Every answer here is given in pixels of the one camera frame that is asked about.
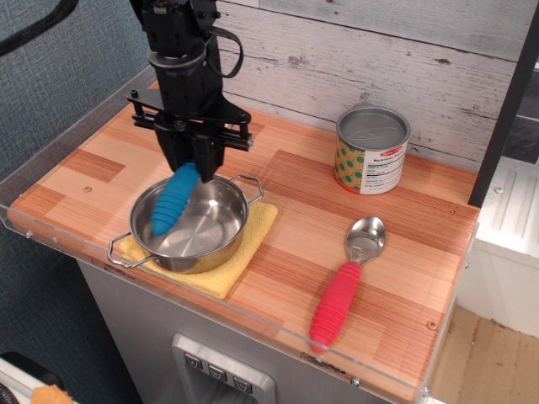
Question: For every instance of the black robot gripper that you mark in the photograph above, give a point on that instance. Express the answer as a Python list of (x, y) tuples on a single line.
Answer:
[(189, 100)]

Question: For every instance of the blue handled metal fork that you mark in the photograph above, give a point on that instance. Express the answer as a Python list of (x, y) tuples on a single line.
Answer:
[(174, 198)]

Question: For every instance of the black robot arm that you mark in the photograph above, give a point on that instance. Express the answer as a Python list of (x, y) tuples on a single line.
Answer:
[(185, 30)]

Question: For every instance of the stainless steel pot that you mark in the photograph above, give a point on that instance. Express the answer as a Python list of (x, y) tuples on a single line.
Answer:
[(208, 232)]

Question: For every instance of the yellow folded cloth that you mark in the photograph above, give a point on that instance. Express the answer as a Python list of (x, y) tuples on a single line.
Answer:
[(218, 281)]

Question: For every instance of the grey toy kitchen cabinet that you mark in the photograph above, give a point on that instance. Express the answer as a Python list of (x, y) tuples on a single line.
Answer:
[(142, 318)]

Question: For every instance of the toy food can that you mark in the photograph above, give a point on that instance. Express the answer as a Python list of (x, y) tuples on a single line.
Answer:
[(371, 146)]

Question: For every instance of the clear acrylic table guard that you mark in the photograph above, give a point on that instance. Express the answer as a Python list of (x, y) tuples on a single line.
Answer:
[(77, 194)]

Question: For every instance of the silver dispenser button panel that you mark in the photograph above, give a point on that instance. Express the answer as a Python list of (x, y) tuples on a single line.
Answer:
[(209, 376)]

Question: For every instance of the orange plush object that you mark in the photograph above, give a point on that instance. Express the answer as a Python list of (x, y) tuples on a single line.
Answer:
[(50, 394)]

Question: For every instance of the black and white device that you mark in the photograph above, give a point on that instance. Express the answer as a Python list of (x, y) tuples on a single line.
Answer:
[(21, 375)]

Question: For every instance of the white toy cabinet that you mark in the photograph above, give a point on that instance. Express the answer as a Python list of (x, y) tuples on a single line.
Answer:
[(499, 280)]

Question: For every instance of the red handled metal spoon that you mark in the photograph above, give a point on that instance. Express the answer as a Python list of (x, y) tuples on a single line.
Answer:
[(365, 241)]

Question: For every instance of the dark grey right post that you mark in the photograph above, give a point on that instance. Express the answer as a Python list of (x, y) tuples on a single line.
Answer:
[(515, 93)]

